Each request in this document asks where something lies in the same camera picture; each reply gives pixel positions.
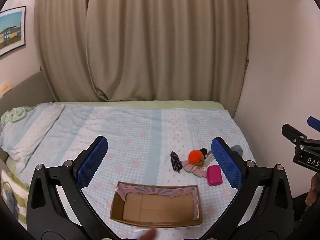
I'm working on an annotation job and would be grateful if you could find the green ruffled cloth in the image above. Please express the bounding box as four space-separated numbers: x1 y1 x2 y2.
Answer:
1 106 38 128

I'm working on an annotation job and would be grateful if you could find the pale green mattress cover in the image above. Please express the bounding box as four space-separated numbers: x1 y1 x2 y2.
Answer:
53 100 233 111

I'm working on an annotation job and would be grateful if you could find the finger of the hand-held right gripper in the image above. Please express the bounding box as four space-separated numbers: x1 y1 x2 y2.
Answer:
307 116 320 132
282 123 320 146

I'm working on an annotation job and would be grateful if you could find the grey upholstered headboard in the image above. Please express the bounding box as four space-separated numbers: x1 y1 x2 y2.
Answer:
0 70 57 164

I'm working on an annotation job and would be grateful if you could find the framed wall picture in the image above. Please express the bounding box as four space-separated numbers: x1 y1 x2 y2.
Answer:
0 6 27 57

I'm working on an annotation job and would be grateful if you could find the pink pleated cloth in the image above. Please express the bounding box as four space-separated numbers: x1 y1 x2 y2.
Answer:
181 159 209 179

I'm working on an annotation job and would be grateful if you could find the magenta soft case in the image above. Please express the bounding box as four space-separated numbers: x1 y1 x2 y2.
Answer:
206 165 223 187

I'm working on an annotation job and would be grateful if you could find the green striped cushion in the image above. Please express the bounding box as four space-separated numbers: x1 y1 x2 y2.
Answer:
0 169 31 227

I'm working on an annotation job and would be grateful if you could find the cardboard box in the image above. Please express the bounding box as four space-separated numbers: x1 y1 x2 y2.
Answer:
110 181 203 229

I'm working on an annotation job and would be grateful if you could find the grey soft cloth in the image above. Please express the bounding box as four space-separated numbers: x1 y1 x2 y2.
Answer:
230 145 244 158

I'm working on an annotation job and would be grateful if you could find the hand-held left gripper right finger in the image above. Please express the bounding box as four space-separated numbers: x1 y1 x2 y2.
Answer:
201 137 294 240

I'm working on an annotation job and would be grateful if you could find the person's right hand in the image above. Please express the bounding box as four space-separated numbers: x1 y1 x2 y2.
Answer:
305 174 320 206

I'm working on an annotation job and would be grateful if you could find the white fabric strip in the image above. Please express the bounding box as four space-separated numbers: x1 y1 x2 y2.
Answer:
203 154 216 168

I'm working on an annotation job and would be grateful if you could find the orange pompom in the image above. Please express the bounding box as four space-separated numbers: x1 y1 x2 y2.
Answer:
188 150 204 166

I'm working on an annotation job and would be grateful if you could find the beige pleated curtain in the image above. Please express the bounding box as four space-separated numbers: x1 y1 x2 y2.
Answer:
86 0 250 102
34 0 94 102

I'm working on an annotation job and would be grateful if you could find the person's left hand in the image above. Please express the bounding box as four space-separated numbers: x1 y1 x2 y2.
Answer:
136 229 157 240

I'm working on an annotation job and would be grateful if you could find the dark patterned sock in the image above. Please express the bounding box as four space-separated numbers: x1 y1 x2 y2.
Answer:
170 151 183 174

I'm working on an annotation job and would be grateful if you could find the small black cloth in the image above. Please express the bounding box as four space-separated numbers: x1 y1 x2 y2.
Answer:
199 148 213 159

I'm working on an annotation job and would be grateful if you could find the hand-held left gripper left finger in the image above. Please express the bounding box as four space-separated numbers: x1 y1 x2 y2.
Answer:
26 135 118 240

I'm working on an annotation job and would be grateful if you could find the blue dotted pillow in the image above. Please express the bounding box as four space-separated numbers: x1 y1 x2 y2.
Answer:
0 102 66 173

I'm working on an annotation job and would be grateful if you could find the blue checked bed sheet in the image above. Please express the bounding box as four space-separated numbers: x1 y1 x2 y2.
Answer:
6 104 258 240

